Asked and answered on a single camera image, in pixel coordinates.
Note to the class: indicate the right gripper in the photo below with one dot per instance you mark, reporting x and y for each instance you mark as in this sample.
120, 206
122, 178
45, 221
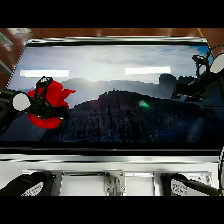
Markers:
186, 90

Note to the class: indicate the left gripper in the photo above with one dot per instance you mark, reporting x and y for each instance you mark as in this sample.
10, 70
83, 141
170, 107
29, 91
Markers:
50, 111

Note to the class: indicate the red T-shirt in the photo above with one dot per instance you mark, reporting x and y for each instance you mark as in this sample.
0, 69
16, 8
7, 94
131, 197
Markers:
56, 93

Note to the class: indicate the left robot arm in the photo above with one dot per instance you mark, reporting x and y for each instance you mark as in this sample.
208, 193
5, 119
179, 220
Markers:
7, 106

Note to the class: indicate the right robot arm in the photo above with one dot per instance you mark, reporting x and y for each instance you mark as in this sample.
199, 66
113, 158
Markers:
215, 83

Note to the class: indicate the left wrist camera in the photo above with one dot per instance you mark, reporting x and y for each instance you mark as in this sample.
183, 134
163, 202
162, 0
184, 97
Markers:
43, 85

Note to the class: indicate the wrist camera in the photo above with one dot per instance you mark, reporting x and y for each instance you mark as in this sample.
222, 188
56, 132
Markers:
43, 85
200, 64

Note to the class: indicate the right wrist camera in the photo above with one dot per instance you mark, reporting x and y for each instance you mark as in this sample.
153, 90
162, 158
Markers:
200, 64

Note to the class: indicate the silver frame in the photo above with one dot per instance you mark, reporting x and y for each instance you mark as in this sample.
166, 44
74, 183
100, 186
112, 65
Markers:
83, 165

